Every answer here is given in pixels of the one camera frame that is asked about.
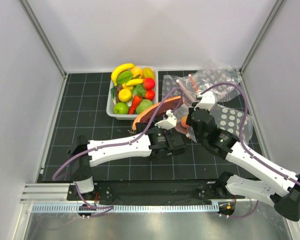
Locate peach toy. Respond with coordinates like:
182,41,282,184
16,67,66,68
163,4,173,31
180,115,188,129

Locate zip bag red zipper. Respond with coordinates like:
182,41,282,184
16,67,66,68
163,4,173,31
173,101,197,143

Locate hot dog toy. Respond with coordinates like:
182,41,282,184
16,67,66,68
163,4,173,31
132,96,185,132

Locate orange carrot toy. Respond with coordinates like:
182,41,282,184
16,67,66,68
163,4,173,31
128,95,143,115

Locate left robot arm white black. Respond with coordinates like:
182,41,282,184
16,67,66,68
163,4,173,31
67,127,186,200

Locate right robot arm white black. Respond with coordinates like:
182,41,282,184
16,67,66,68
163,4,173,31
186,106,300,222

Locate polka dot bag right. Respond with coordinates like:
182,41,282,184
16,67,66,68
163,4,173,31
210,104,253,144

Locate polka dot bag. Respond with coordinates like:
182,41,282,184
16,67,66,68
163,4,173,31
192,59,242,103
210,104,253,144

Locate polka dot bag back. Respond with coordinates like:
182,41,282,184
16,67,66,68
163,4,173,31
192,59,242,103

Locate white plastic food bin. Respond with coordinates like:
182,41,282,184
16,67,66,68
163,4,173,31
106,65,159,120

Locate red strawberry lower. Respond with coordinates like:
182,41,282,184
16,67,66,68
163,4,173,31
144,89,155,101

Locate red strawberry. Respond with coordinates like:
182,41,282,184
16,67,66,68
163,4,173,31
142,77,156,90
144,89,155,101

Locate green apple toy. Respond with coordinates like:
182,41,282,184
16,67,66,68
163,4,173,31
113,102,129,115

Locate red strawberry upper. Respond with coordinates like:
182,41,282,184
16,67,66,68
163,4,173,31
142,77,156,90

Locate small yellow banana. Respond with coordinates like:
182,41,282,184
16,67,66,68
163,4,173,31
125,78,144,87

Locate purple grapes toy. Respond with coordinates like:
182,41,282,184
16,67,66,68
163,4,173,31
110,84,122,102

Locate yellow starfruit toy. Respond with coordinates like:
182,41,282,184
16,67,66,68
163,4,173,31
142,67,155,80

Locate orange fruit toy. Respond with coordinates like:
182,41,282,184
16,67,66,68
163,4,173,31
130,66,143,79

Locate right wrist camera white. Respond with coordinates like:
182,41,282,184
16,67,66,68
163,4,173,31
194,91,216,111

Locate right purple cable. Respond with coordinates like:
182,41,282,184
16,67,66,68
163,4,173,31
196,83,300,219

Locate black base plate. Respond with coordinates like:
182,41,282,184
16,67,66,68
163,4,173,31
82,179,244,206

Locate slotted cable duct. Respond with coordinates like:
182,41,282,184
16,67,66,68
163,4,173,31
31,203,220,214

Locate right aluminium frame post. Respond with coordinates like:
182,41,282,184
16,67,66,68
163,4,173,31
239,0,287,75

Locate aluminium frame post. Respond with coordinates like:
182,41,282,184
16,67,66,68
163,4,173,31
18,0,67,79
239,0,287,75

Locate left aluminium frame post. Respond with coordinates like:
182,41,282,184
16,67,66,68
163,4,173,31
18,0,67,79

